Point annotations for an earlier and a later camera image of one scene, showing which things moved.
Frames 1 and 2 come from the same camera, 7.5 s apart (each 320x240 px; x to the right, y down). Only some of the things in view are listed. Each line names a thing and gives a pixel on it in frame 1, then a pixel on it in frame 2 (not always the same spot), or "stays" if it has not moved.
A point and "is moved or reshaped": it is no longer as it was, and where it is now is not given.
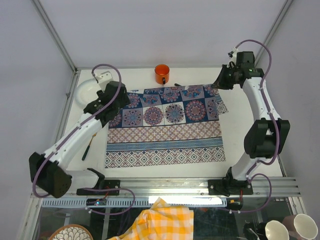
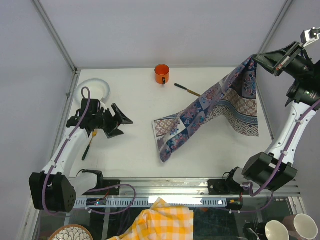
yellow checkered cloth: x=162 y=221 stays
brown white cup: x=300 y=226 stays
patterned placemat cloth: x=168 y=125 is moved or reshaped
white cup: x=276 y=230 stays
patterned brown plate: x=71 y=232 stays
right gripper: x=220 y=83 -> x=278 y=61
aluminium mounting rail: x=275 y=186 stays
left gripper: x=125 y=101 -> x=115 y=121
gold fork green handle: x=86 y=150 stays
